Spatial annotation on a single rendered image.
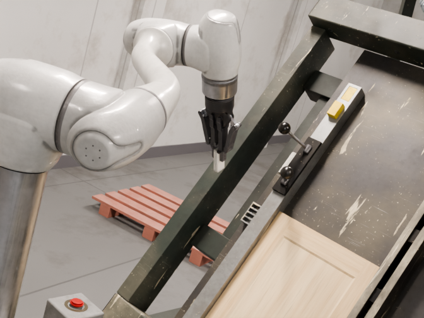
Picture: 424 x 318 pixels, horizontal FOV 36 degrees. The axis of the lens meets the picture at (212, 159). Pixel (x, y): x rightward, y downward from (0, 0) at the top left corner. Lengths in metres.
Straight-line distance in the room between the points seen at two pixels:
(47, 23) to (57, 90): 4.21
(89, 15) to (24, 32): 0.68
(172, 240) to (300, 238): 0.41
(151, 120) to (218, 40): 0.48
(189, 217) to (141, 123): 1.04
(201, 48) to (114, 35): 4.34
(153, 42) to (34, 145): 0.52
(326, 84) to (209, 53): 0.76
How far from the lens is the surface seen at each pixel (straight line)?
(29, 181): 1.16
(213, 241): 2.10
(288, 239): 1.93
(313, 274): 1.87
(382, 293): 1.74
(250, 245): 1.95
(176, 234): 2.07
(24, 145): 1.11
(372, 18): 2.17
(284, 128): 1.95
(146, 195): 5.42
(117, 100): 1.09
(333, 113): 2.04
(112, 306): 2.10
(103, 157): 1.02
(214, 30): 1.53
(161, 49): 1.55
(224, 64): 1.56
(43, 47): 5.32
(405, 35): 2.09
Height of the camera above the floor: 1.89
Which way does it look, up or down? 15 degrees down
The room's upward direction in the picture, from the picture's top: 17 degrees clockwise
